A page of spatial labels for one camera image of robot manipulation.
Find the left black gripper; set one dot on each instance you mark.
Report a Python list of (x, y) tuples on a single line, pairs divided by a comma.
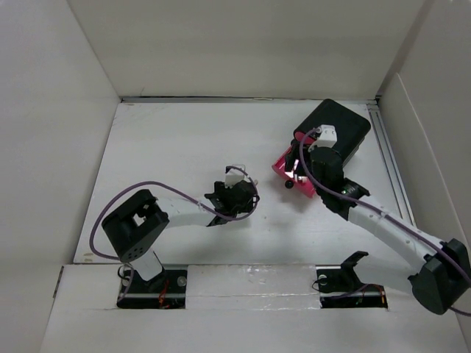
[(220, 188)]

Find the pink white eraser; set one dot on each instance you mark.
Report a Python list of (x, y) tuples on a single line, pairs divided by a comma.
[(295, 171)]

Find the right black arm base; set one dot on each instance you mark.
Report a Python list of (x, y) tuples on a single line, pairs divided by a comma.
[(339, 287)]

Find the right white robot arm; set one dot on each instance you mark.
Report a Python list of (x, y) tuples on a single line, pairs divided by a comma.
[(440, 270)]

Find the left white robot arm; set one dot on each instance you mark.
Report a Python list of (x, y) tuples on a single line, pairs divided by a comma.
[(134, 226)]

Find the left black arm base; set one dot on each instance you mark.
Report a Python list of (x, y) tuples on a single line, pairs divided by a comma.
[(168, 292)]

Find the black drawer cabinet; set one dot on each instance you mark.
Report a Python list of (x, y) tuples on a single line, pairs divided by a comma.
[(351, 128)]

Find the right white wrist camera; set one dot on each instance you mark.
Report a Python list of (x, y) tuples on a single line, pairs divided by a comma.
[(325, 136)]

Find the aluminium rail right side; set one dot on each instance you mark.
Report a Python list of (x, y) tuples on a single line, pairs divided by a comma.
[(389, 160)]

